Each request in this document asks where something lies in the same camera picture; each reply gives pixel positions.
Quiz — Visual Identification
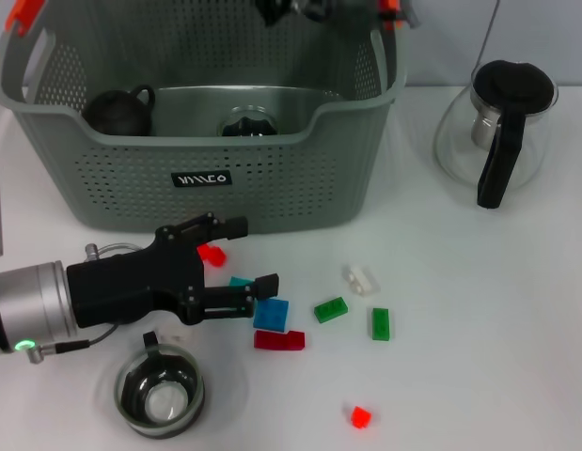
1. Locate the left arm connector cable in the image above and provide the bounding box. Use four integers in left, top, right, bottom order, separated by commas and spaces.
15, 322, 121, 365

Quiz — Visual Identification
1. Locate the grey-green perforated plastic storage bin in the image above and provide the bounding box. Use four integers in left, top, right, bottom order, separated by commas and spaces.
0, 0, 409, 235

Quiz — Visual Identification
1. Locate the green toy brick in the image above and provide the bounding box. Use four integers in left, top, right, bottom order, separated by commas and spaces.
312, 295, 348, 324
370, 307, 391, 342

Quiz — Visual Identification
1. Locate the glass teapot with black handle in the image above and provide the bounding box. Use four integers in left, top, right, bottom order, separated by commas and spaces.
432, 58, 559, 209

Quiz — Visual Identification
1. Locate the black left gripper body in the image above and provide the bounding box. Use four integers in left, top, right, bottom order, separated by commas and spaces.
66, 228, 212, 330

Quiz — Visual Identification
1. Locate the dark red long toy brick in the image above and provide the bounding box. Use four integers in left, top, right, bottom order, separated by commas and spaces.
253, 330, 307, 352

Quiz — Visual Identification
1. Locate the black clay teapot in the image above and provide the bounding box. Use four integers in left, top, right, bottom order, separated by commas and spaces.
82, 84, 156, 137

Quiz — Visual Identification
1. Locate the arm connector cable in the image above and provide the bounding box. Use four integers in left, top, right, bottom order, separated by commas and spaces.
401, 0, 422, 30
15, 322, 121, 365

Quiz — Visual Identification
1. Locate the right arm connector cable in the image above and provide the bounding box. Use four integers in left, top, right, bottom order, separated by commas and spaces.
401, 0, 422, 30

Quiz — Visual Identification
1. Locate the blue square toy brick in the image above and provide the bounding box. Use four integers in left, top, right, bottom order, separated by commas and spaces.
252, 298, 291, 333

